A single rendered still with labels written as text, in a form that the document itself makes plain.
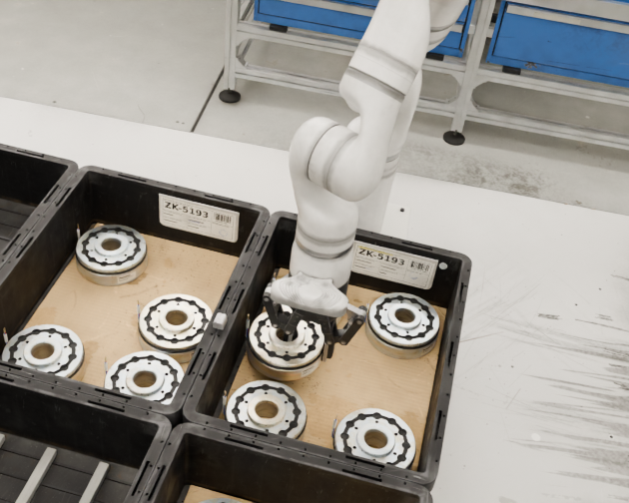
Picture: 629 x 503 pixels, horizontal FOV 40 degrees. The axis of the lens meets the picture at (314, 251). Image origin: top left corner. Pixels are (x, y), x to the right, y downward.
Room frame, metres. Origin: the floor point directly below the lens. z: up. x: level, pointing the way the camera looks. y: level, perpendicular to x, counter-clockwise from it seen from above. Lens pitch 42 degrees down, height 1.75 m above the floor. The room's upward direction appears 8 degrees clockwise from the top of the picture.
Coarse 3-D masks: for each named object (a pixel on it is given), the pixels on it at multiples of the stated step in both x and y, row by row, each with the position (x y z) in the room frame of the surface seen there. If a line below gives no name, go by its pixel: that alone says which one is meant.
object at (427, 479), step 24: (288, 216) 0.97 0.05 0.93; (264, 240) 0.91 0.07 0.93; (384, 240) 0.95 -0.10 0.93; (240, 288) 0.81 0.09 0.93; (456, 312) 0.82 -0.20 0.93; (216, 336) 0.72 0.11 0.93; (456, 336) 0.78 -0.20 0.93; (216, 360) 0.68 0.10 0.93; (192, 408) 0.61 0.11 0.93; (240, 432) 0.58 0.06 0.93; (264, 432) 0.59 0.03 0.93; (432, 432) 0.62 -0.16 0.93; (336, 456) 0.57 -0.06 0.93; (432, 456) 0.59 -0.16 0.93; (408, 480) 0.55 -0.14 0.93; (432, 480) 0.56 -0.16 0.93
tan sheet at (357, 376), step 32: (352, 288) 0.94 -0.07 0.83; (352, 352) 0.81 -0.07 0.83; (288, 384) 0.74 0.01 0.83; (320, 384) 0.75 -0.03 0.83; (352, 384) 0.76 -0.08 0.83; (384, 384) 0.76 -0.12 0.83; (416, 384) 0.77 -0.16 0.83; (224, 416) 0.68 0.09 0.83; (320, 416) 0.70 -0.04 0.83; (416, 416) 0.72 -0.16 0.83; (416, 448) 0.67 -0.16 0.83
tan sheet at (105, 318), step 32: (96, 224) 1.01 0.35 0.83; (160, 256) 0.95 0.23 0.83; (192, 256) 0.96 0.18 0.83; (224, 256) 0.97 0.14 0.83; (64, 288) 0.86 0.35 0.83; (96, 288) 0.87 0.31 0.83; (128, 288) 0.88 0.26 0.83; (160, 288) 0.89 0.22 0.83; (192, 288) 0.90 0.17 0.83; (224, 288) 0.90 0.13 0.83; (32, 320) 0.79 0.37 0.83; (64, 320) 0.80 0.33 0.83; (96, 320) 0.81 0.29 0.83; (128, 320) 0.82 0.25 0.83; (96, 352) 0.75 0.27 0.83; (128, 352) 0.76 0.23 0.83; (96, 384) 0.70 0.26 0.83
